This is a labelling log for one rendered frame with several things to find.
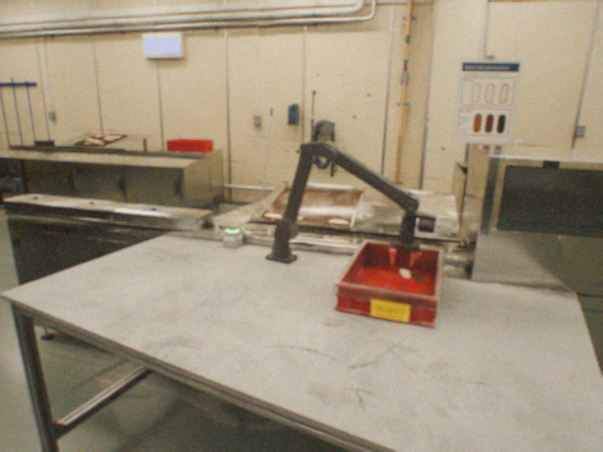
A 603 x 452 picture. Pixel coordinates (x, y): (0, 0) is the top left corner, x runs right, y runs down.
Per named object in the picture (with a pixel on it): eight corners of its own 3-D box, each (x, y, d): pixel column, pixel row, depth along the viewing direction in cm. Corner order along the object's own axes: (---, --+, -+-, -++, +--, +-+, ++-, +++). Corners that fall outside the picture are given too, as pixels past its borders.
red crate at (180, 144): (166, 151, 526) (165, 140, 522) (179, 148, 560) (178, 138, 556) (203, 152, 516) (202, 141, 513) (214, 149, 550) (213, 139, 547)
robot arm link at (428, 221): (408, 196, 158) (406, 200, 150) (439, 200, 154) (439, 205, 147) (403, 225, 161) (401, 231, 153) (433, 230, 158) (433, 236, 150)
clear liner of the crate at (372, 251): (330, 310, 132) (331, 282, 129) (361, 260, 176) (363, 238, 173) (438, 330, 121) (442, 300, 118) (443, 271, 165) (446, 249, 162)
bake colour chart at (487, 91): (450, 142, 235) (460, 59, 223) (450, 141, 236) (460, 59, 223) (511, 144, 229) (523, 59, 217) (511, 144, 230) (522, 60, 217)
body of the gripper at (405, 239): (419, 250, 156) (423, 232, 153) (393, 249, 155) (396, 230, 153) (415, 244, 162) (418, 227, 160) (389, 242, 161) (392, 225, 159)
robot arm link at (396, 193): (322, 152, 165) (315, 154, 155) (330, 139, 162) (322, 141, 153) (415, 210, 159) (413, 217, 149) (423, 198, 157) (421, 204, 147)
